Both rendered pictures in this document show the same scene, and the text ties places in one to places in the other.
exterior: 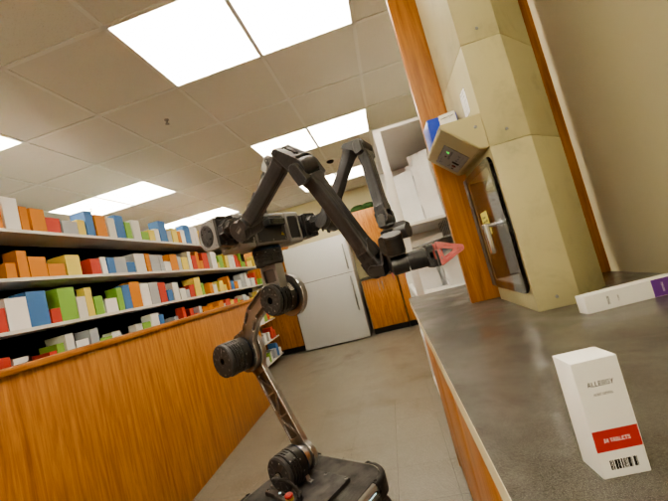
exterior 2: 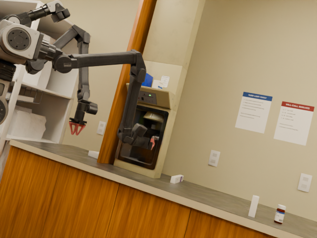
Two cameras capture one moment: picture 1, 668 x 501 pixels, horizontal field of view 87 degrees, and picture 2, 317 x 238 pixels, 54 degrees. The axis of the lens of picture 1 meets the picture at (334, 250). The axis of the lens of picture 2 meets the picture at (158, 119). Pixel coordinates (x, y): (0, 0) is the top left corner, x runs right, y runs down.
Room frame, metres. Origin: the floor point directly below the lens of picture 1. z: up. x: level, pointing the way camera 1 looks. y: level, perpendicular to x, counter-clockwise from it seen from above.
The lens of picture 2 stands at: (0.47, 1.49, 1.22)
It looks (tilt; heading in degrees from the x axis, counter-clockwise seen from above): 3 degrees up; 286
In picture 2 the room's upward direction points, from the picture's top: 14 degrees clockwise
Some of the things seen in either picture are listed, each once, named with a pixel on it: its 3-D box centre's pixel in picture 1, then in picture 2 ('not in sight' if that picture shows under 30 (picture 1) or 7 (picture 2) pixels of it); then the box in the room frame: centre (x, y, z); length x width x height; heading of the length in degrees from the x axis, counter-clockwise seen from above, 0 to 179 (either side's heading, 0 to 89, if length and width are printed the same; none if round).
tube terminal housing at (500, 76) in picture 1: (523, 176); (154, 119); (1.10, -0.64, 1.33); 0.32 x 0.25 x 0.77; 172
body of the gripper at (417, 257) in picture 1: (419, 258); (138, 141); (1.04, -0.24, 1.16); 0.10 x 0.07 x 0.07; 171
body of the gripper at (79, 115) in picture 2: not in sight; (79, 116); (1.46, -0.23, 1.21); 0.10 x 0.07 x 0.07; 82
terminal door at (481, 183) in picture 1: (492, 229); (141, 135); (1.12, -0.51, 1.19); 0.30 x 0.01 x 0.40; 171
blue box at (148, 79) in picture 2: (441, 133); (142, 80); (1.20, -0.47, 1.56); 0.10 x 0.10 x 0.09; 82
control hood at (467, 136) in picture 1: (453, 152); (148, 96); (1.13, -0.46, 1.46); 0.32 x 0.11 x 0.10; 172
